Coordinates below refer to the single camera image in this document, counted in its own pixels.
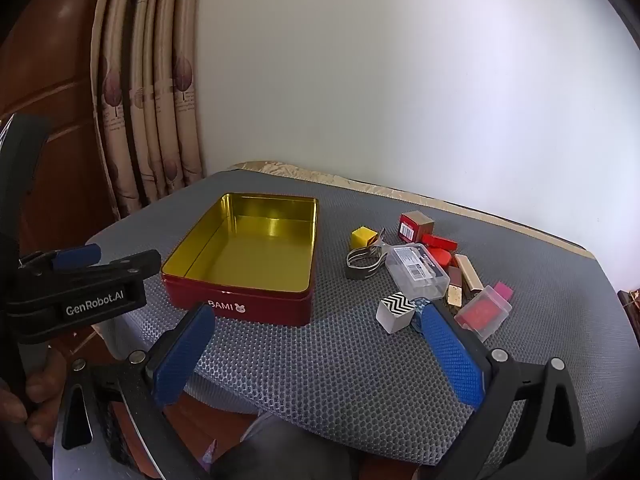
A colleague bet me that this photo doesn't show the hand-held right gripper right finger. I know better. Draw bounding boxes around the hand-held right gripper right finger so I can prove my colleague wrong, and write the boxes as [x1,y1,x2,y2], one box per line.
[419,301,588,480]

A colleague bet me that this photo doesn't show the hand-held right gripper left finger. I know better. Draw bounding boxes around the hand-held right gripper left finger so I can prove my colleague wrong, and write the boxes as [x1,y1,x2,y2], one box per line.
[52,304,216,480]

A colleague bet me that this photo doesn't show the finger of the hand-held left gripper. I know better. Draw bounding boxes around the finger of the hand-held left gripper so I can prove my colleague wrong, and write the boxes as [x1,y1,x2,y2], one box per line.
[19,243,102,277]
[15,249,162,305]

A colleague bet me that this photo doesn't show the red eraser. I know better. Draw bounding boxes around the red eraser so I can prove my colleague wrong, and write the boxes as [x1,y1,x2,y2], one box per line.
[455,287,513,343]

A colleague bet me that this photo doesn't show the blue patterned small item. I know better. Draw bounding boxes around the blue patterned small item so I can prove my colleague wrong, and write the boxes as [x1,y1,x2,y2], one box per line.
[411,297,432,331]

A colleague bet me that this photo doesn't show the black white zigzag box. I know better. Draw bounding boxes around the black white zigzag box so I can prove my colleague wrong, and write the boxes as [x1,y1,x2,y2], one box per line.
[376,291,417,333]

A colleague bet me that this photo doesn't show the maroon gold bar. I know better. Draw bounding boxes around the maroon gold bar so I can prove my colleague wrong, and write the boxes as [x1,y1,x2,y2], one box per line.
[446,266,465,307]

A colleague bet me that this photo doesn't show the beige gold bar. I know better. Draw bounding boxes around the beige gold bar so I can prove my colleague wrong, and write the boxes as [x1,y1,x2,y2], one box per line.
[453,254,483,293]

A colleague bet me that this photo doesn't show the clear plastic case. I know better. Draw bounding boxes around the clear plastic case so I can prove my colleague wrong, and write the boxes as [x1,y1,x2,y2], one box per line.
[386,243,451,301]

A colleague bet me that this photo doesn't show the red tin box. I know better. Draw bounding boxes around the red tin box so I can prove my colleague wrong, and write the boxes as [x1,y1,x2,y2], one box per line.
[160,192,319,328]

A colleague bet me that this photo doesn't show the silver metal clip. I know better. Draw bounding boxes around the silver metal clip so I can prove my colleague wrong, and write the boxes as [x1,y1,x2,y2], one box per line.
[345,230,396,281]

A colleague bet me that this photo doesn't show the brown red cardboard box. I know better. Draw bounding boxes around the brown red cardboard box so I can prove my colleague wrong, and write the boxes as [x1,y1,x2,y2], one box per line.
[398,210,436,238]

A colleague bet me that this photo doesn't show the yellow cube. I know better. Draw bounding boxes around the yellow cube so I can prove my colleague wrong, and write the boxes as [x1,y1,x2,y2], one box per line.
[351,227,378,250]

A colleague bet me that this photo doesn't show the person's left hand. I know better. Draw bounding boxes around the person's left hand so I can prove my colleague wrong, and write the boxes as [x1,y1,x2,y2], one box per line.
[0,347,68,446]

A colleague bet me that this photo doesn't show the beige leaf print curtain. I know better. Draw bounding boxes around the beige leaf print curtain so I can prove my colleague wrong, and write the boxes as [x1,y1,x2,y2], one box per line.
[90,0,206,221]

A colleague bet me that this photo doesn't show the brown wooden wardrobe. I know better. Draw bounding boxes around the brown wooden wardrobe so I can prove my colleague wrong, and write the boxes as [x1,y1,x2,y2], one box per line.
[0,0,131,261]

